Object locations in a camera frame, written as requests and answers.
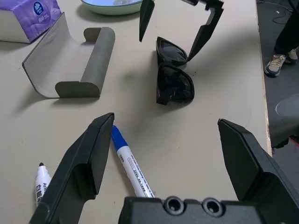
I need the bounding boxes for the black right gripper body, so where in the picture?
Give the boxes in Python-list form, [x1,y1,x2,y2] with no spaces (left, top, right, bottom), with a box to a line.
[181,0,226,12]

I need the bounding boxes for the black trouser leg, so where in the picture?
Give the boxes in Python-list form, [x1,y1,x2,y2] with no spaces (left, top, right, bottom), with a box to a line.
[273,0,299,56]

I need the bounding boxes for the white marker blue cap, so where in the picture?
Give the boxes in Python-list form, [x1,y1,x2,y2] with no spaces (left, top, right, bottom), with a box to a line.
[111,125,156,199]

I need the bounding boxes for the purple tissue box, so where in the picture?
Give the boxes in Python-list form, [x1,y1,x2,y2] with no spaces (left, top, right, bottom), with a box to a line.
[0,0,62,44]

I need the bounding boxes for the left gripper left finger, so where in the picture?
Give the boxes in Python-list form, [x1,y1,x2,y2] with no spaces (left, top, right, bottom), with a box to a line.
[28,112,115,224]

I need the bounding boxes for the white marker black tip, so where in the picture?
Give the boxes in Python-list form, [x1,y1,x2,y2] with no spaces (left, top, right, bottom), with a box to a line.
[34,162,52,207]

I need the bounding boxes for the black sunglasses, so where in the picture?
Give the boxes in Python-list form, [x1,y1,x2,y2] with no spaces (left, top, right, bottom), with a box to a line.
[156,36,195,105]

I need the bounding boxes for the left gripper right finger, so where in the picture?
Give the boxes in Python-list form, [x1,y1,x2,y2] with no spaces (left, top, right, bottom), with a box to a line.
[217,118,299,206]

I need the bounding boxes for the green plastic plate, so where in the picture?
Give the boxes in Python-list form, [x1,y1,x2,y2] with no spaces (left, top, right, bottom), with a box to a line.
[80,0,143,16]

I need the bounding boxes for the blue plastic plate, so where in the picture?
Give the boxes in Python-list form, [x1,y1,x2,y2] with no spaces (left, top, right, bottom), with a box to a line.
[84,0,141,7]

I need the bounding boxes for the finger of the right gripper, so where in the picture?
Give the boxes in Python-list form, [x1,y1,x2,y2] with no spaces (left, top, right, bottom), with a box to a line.
[187,7,225,62]
[139,0,156,43]

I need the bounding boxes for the grey glasses case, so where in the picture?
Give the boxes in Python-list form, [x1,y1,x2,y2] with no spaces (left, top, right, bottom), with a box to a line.
[22,12,116,99]

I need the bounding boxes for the beige grey sneaker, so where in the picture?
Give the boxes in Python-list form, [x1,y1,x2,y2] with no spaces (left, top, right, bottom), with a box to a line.
[263,54,287,78]
[286,48,299,65]

